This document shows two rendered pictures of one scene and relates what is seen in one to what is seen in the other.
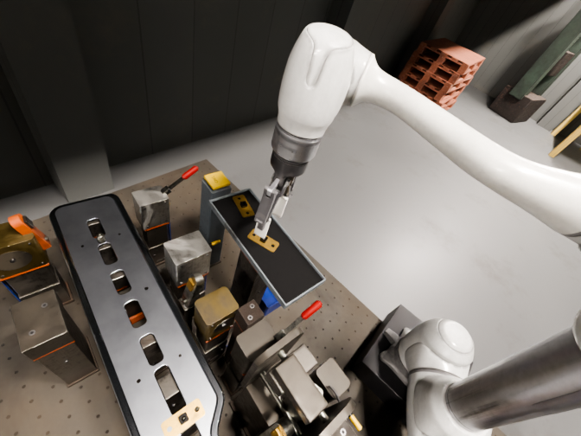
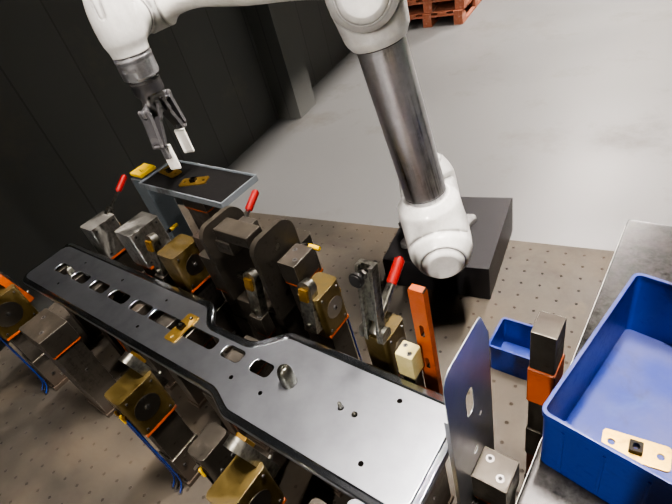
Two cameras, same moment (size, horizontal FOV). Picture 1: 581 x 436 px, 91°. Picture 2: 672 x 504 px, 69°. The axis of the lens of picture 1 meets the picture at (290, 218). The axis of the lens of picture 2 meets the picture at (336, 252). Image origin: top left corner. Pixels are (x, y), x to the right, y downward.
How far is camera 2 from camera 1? 85 cm
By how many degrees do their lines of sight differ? 11
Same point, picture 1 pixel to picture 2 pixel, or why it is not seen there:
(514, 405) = (394, 137)
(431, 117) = not seen: outside the picture
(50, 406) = (99, 434)
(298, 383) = (233, 227)
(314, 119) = (124, 38)
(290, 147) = (129, 69)
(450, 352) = not seen: hidden behind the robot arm
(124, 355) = (120, 319)
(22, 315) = (29, 328)
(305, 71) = (94, 12)
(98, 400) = not seen: hidden behind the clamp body
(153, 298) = (130, 282)
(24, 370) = (66, 424)
